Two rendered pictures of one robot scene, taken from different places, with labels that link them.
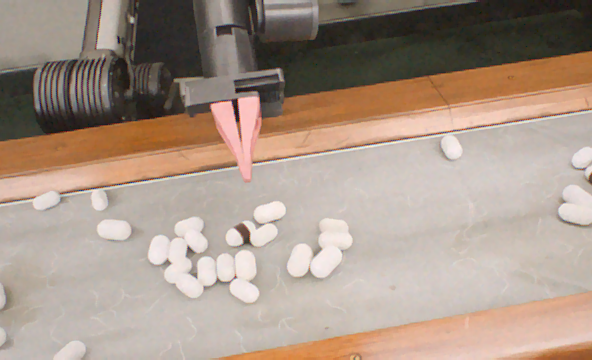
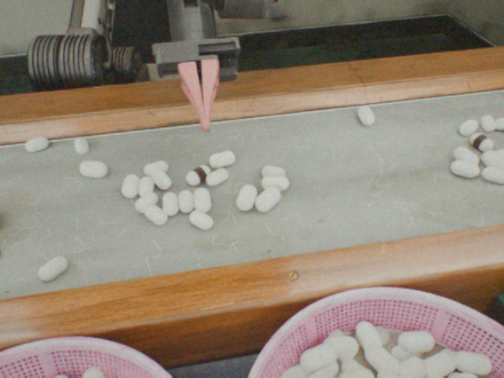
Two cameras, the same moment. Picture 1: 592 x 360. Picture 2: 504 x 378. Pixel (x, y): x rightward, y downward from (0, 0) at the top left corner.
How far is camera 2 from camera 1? 0.07 m
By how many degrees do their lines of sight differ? 5
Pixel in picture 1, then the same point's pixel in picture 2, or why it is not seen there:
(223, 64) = (189, 31)
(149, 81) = (123, 60)
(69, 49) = not seen: hidden behind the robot
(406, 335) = (334, 257)
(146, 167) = (121, 122)
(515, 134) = (414, 108)
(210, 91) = (177, 52)
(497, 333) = (407, 257)
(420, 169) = (342, 131)
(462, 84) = (374, 68)
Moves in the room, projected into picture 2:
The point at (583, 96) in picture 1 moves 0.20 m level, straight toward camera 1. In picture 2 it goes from (467, 82) to (453, 145)
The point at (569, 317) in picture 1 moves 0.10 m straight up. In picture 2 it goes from (464, 247) to (500, 172)
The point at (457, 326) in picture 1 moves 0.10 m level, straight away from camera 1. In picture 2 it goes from (375, 251) to (381, 189)
